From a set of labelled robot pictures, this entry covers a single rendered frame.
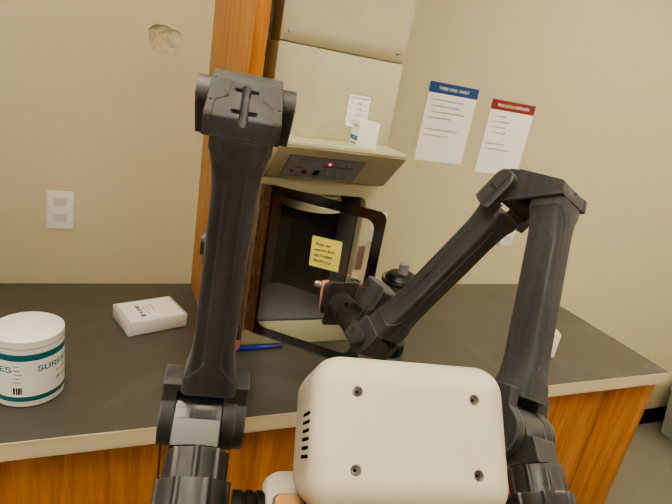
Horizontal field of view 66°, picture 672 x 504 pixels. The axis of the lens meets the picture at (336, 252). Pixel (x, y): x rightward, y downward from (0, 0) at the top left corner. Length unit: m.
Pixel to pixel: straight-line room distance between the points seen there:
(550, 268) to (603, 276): 2.03
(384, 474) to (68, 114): 1.35
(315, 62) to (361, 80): 0.12
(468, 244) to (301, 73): 0.59
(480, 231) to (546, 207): 0.12
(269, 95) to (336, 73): 0.73
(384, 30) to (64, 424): 1.09
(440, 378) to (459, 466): 0.09
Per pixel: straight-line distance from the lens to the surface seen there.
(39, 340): 1.15
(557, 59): 2.24
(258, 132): 0.52
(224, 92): 0.55
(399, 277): 1.40
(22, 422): 1.20
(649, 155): 2.76
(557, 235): 0.83
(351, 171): 1.26
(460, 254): 0.91
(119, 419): 1.17
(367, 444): 0.53
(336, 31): 1.28
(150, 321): 1.45
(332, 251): 1.22
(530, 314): 0.80
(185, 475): 0.63
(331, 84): 1.28
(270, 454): 1.31
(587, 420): 1.92
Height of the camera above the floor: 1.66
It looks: 19 degrees down
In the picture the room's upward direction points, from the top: 10 degrees clockwise
